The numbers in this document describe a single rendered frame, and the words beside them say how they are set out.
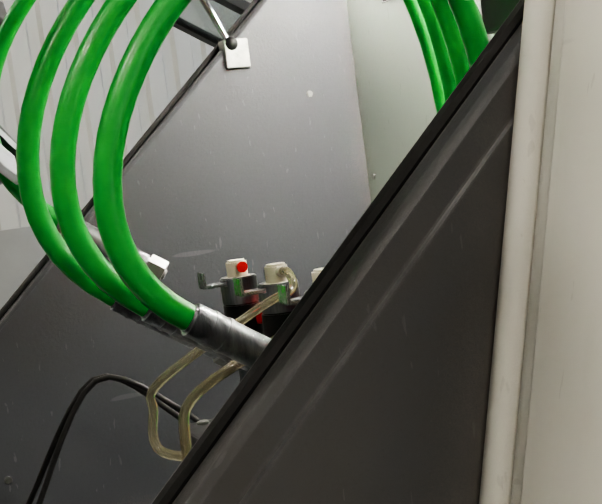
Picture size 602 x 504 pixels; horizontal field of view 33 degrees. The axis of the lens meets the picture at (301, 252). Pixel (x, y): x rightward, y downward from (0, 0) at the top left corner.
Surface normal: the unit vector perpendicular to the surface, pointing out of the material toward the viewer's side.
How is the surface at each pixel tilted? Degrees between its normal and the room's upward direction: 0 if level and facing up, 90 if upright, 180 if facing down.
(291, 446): 90
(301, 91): 90
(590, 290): 76
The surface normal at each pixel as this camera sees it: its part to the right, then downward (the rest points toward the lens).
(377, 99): -0.91, 0.15
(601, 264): -0.91, -0.09
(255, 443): 0.40, 0.03
